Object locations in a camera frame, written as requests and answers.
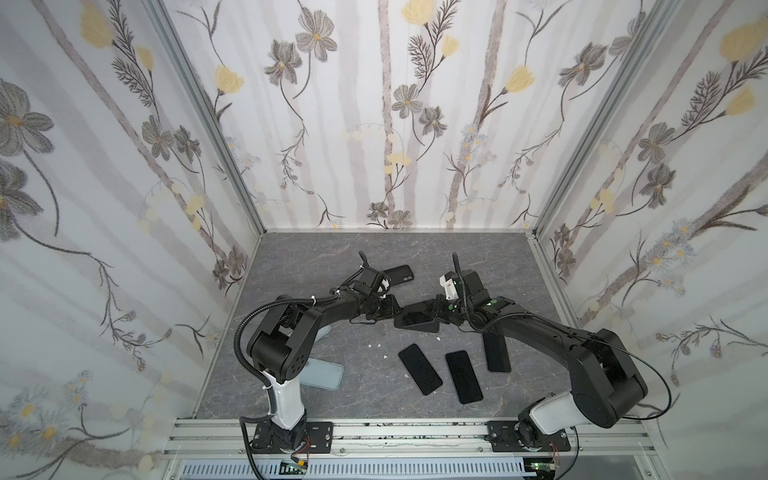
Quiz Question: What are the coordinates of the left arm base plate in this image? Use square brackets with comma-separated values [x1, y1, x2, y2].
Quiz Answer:
[249, 421, 334, 455]

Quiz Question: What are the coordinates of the black phone case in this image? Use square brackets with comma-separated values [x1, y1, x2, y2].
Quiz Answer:
[382, 265, 414, 289]
[394, 312, 440, 333]

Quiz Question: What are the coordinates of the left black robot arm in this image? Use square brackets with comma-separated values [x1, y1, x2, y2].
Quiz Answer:
[233, 263, 414, 451]

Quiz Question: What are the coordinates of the black phone with blue edge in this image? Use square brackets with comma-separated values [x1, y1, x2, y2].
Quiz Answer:
[400, 300, 439, 329]

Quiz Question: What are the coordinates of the aluminium mounting rail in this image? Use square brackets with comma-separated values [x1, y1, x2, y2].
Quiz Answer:
[162, 418, 656, 460]

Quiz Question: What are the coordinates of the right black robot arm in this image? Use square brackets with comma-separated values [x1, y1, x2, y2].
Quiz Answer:
[435, 270, 648, 450]

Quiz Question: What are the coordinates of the white perforated cable duct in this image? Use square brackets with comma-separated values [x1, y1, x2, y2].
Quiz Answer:
[179, 458, 535, 480]

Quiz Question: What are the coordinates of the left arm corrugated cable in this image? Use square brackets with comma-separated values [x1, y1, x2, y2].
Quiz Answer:
[232, 293, 343, 480]

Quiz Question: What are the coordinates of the middle black phone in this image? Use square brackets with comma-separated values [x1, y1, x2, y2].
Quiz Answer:
[445, 350, 483, 405]

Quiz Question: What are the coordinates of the right black phone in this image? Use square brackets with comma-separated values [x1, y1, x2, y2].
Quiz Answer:
[482, 332, 511, 373]

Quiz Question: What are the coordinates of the upper translucent green case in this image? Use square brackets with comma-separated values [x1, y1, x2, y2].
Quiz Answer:
[315, 325, 331, 341]

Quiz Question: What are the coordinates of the lower translucent green case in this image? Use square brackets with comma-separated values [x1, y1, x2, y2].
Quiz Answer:
[299, 358, 344, 391]

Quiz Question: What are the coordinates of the translucent green case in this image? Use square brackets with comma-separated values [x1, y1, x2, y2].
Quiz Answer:
[299, 358, 344, 391]
[315, 325, 331, 341]

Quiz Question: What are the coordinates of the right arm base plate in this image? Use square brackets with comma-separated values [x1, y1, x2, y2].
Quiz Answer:
[486, 421, 572, 453]

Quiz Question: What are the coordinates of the left black phone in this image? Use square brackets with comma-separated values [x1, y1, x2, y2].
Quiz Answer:
[398, 344, 443, 395]

